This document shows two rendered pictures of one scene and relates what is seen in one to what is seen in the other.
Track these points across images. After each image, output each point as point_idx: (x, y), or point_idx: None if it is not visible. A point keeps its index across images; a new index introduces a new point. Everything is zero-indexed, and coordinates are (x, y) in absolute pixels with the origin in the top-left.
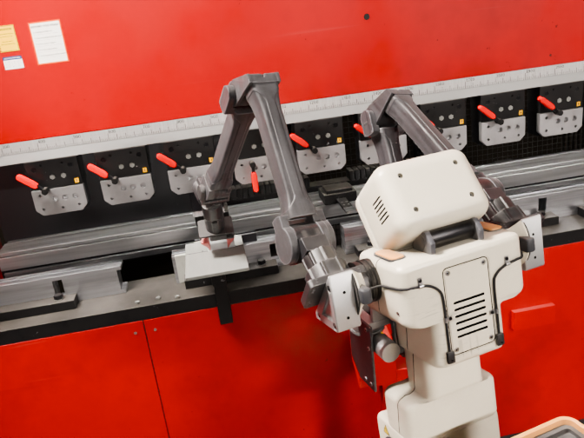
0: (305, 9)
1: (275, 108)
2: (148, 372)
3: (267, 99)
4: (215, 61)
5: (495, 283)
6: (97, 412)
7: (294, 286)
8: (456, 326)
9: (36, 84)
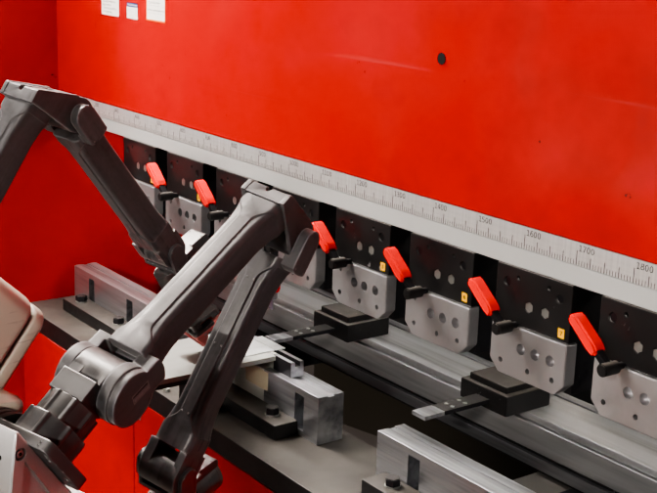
0: (370, 21)
1: (0, 134)
2: (129, 472)
3: (1, 119)
4: (273, 70)
5: None
6: (94, 488)
7: (254, 467)
8: None
9: (143, 44)
